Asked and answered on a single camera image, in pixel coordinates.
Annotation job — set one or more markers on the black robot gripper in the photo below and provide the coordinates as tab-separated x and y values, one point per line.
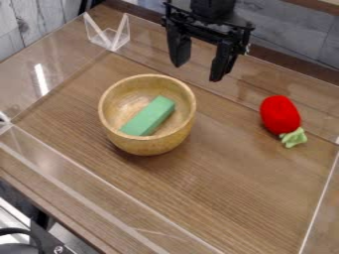
209	21

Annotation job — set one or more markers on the red plush strawberry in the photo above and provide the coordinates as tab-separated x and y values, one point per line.
281	120

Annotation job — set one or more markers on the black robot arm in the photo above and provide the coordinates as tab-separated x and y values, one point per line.
211	21

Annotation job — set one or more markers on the wooden bowl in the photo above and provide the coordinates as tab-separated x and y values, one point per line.
124	99

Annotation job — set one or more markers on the green rectangular block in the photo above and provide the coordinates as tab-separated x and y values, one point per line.
149	117

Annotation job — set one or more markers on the black equipment lower left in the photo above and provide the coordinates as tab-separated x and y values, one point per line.
29	239

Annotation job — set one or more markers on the clear acrylic corner bracket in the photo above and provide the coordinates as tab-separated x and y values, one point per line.
109	39

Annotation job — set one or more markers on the clear acrylic tray wall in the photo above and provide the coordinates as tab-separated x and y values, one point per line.
229	193

